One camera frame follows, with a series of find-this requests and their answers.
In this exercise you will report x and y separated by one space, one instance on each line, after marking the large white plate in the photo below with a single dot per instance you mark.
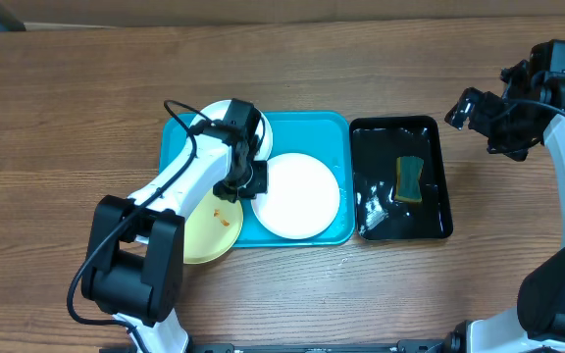
302 197

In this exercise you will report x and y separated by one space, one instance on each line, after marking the green yellow sponge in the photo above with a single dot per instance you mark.
408 174

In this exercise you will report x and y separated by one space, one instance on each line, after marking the white plate with stain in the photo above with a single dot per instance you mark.
217 110

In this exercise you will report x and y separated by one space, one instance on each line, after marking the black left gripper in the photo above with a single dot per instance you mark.
260 171

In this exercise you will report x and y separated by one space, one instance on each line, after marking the yellow plate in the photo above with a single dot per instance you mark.
211 230

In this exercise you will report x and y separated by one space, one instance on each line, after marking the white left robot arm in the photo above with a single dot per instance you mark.
133 265

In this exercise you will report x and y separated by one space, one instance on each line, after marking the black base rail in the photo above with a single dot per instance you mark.
402 346

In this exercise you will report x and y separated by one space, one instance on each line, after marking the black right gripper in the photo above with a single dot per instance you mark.
483 108

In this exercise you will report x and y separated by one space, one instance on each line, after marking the black plastic tray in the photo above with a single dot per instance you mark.
376 143

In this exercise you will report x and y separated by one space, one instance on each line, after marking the teal plastic tray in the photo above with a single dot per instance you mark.
323 135

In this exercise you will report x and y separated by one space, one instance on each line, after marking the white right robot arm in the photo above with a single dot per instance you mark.
537 322

